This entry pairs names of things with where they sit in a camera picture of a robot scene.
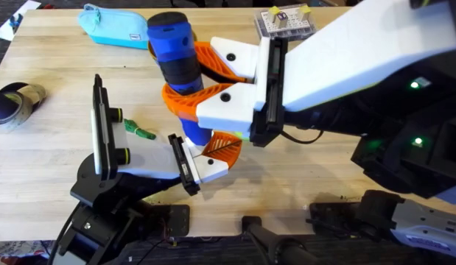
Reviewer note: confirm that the teal zip pencil bag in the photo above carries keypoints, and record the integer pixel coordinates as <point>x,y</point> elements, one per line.
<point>113,27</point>

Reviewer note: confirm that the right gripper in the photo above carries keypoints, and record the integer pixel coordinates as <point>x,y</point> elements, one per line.
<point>360,51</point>

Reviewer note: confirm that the blue electric screwdriver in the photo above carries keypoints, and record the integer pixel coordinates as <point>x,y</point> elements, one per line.
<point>174,48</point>

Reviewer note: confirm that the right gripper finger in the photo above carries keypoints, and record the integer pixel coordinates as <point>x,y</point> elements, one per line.
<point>236,62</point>
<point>224,106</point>

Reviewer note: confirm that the patterned cloth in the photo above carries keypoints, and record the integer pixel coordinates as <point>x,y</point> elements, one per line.
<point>17,252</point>

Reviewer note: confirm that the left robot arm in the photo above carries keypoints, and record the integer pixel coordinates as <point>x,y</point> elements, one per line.
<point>102,228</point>

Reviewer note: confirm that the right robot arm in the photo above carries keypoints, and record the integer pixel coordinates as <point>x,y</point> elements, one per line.
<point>426,221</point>

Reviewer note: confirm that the tan tape roll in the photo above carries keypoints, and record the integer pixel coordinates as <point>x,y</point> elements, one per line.
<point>34,97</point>

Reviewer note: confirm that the white paper sheet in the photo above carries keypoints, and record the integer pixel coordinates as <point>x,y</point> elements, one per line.
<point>6,31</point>

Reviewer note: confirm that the clear box with small blocks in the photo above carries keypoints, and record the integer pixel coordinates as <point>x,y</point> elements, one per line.
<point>286,24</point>

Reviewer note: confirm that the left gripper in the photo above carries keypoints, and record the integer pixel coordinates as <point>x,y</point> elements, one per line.
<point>150,158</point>

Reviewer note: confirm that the dark blue tape roll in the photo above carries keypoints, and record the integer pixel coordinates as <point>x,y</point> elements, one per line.
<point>1,106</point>

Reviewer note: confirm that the green toy vegetable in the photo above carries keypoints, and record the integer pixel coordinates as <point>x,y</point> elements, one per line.
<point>139,130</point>

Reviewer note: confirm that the left black upright wrist plate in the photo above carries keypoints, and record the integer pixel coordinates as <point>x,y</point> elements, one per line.
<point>102,129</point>

